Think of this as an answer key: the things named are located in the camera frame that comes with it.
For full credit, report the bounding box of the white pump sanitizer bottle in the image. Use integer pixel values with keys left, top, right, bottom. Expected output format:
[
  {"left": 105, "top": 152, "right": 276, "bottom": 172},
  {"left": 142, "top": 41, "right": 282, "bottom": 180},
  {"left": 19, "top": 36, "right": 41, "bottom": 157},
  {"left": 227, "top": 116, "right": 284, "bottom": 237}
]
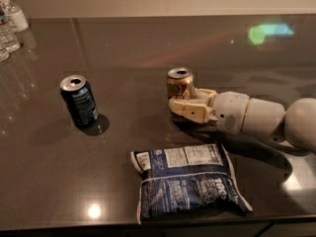
[{"left": 0, "top": 0, "right": 29, "bottom": 33}]

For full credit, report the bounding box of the clear plastic water bottle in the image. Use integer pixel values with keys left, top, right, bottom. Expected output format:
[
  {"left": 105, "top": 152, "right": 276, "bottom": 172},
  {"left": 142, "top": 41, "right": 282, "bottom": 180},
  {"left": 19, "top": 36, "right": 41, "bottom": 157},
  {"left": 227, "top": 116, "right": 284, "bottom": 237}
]
[{"left": 0, "top": 8, "right": 21, "bottom": 52}]

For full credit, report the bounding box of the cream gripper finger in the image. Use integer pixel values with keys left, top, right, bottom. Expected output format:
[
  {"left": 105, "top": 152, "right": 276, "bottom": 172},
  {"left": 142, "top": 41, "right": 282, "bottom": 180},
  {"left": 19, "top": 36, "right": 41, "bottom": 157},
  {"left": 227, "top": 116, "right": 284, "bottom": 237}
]
[
  {"left": 195, "top": 88, "right": 217, "bottom": 106},
  {"left": 169, "top": 99, "right": 218, "bottom": 124}
]

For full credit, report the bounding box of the dark blue soda can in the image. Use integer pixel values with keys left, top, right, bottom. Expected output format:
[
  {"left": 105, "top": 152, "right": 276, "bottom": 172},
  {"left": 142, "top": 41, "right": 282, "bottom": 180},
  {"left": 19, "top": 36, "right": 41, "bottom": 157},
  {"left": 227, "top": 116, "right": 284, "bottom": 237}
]
[{"left": 60, "top": 75, "right": 99, "bottom": 128}]

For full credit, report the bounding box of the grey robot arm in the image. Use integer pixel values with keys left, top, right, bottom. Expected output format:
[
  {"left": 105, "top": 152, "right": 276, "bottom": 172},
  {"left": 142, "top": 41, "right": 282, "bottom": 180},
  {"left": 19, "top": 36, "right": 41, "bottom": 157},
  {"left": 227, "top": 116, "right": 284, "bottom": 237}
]
[{"left": 169, "top": 89, "right": 316, "bottom": 152}]

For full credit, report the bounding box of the orange soda can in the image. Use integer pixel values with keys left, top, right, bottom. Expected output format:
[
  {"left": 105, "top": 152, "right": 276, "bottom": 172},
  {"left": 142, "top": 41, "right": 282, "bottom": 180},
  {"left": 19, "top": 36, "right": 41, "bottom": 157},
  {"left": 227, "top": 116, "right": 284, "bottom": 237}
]
[{"left": 167, "top": 67, "right": 194, "bottom": 100}]

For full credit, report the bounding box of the blue chip bag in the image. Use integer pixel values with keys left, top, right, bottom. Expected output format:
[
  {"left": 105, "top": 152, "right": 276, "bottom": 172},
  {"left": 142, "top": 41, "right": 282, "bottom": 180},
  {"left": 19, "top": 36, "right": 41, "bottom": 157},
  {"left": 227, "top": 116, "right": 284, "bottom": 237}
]
[{"left": 130, "top": 142, "right": 253, "bottom": 222}]

